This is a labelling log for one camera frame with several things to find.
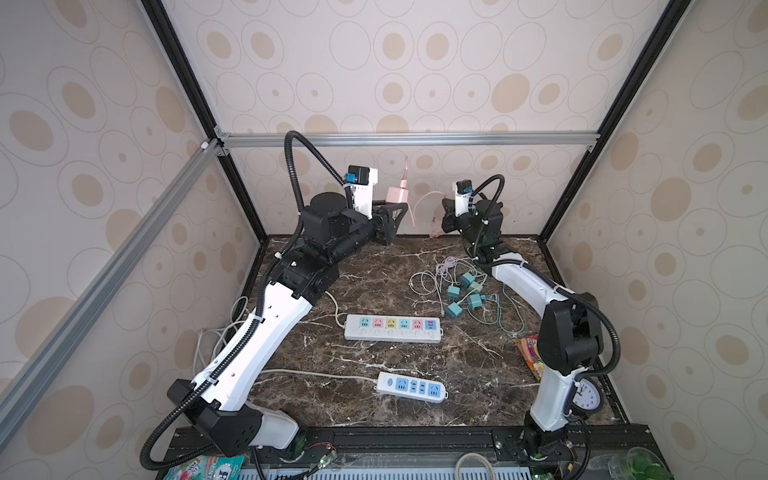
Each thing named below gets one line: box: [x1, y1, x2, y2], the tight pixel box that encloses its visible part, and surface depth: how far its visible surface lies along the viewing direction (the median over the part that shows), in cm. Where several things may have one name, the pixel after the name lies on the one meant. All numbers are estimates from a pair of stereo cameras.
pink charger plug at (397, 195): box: [386, 186, 409, 204], surface depth 61 cm
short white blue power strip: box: [374, 372, 449, 403], surface depth 83 cm
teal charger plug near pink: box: [447, 286, 461, 302], surface depth 102 cm
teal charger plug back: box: [460, 272, 475, 288], surface depth 105 cm
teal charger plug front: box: [446, 302, 463, 319], surface depth 99 cm
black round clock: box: [571, 375, 605, 418], surface depth 80 cm
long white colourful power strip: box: [344, 314, 444, 343], surface depth 94 cm
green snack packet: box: [163, 455, 245, 480], surface depth 70 cm
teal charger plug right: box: [467, 294, 483, 309], surface depth 99 cm
